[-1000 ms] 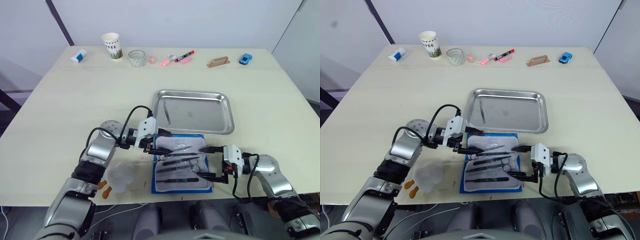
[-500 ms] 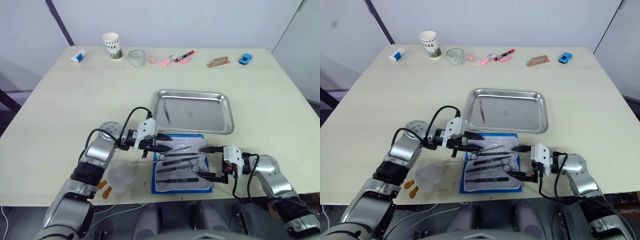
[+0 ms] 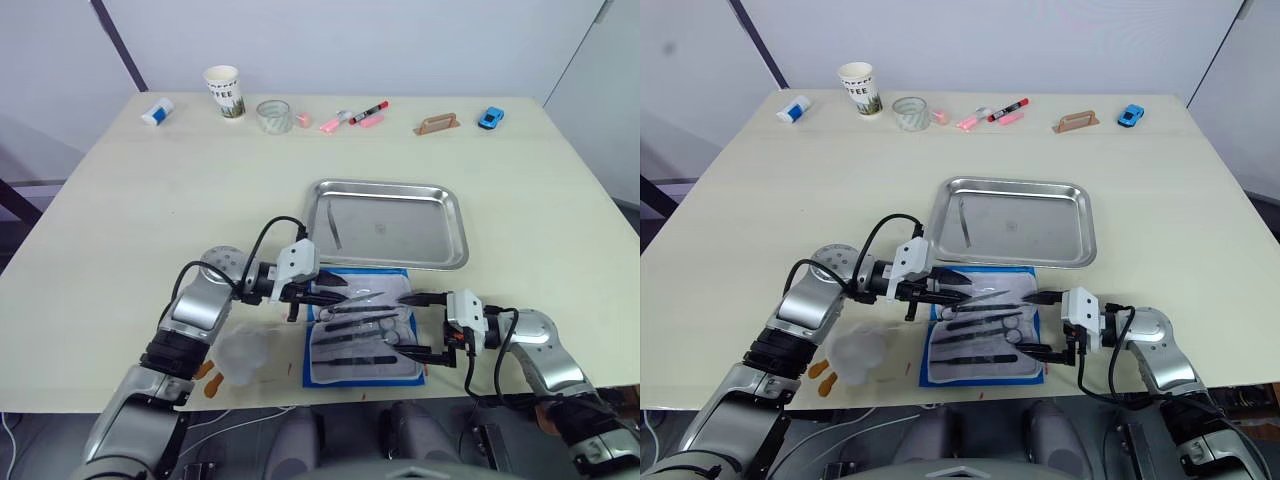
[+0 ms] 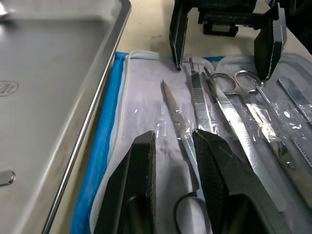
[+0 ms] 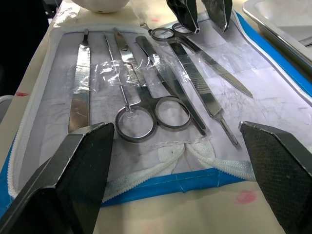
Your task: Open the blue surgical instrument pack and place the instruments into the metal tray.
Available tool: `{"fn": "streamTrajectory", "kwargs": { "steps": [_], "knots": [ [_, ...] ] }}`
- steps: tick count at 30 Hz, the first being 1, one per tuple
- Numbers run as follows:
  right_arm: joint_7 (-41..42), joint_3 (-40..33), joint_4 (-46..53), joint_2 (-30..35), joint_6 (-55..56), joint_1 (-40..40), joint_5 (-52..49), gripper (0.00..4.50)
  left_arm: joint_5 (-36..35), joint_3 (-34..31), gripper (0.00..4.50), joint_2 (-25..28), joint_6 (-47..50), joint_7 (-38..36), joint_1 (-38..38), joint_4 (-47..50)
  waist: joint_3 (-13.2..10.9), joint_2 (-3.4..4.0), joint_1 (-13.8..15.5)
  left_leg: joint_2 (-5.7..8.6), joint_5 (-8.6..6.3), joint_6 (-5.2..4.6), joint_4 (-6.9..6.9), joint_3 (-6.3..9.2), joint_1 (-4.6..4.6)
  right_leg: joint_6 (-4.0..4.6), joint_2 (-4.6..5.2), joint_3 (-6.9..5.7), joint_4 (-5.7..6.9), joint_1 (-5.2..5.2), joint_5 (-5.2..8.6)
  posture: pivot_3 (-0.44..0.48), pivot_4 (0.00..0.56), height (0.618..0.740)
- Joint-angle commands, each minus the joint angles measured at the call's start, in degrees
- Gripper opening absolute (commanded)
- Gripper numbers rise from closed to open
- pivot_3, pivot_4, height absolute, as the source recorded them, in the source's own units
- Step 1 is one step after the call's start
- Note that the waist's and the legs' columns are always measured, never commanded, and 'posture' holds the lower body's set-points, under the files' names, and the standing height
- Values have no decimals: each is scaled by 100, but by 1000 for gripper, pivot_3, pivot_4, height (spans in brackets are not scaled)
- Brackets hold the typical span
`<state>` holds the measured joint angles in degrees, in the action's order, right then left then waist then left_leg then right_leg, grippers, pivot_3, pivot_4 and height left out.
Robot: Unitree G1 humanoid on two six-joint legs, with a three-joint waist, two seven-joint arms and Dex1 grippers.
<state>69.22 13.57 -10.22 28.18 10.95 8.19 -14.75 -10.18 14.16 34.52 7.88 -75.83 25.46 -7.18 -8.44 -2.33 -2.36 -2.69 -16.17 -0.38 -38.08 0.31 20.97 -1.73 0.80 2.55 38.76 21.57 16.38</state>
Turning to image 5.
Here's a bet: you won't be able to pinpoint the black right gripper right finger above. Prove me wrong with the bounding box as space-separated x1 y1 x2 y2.
239 120 312 234

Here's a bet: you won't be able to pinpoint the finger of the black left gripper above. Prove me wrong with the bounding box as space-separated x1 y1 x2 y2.
166 0 201 34
202 0 233 33

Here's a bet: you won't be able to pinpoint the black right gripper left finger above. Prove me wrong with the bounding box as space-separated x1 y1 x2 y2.
0 122 115 234

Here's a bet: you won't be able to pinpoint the metal tray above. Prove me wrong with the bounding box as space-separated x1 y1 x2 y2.
242 0 312 67

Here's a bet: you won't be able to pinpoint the clear plastic tube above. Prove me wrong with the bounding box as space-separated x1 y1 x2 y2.
131 0 150 28

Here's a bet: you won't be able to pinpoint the small steel scissors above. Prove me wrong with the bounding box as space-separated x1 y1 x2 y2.
149 22 254 98

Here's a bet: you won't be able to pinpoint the steel scalpel with screw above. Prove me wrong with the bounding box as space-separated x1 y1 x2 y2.
113 27 147 98

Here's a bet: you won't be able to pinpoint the ribbed steel forceps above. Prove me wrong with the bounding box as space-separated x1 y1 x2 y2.
167 40 240 147

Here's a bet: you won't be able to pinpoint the white round object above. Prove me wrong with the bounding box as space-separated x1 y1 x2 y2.
72 0 129 13

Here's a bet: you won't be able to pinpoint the thin steel probe needle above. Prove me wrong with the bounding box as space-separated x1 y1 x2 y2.
102 31 135 120

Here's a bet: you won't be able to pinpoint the large steel scissors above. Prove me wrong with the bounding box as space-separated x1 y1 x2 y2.
115 35 191 143

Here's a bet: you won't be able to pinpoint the tapered steel handle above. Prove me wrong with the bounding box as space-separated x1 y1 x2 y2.
147 55 208 137

